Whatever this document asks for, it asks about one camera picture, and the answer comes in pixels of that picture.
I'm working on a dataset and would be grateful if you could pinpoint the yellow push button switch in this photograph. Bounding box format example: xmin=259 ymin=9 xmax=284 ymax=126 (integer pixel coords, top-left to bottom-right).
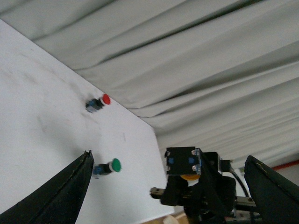
xmin=164 ymin=147 xmax=202 ymax=181

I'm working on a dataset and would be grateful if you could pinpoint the red push button switch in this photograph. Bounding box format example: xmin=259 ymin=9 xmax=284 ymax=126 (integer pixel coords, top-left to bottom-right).
xmin=85 ymin=94 xmax=111 ymax=113

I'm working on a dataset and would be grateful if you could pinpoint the green push button switch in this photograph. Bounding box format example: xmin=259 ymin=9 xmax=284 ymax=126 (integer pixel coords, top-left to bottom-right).
xmin=93 ymin=158 xmax=122 ymax=178

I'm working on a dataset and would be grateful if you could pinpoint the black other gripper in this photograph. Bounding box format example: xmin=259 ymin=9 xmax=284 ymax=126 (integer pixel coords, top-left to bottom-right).
xmin=150 ymin=152 xmax=299 ymax=224

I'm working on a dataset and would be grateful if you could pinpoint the black cable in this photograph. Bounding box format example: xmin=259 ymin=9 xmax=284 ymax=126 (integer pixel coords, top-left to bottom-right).
xmin=229 ymin=169 xmax=250 ymax=197

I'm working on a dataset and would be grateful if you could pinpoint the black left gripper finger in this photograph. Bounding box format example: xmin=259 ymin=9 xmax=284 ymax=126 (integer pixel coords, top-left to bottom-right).
xmin=0 ymin=151 xmax=94 ymax=224

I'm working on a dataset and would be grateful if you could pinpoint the white pleated curtain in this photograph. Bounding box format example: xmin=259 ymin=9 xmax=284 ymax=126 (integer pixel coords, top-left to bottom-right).
xmin=0 ymin=0 xmax=299 ymax=167

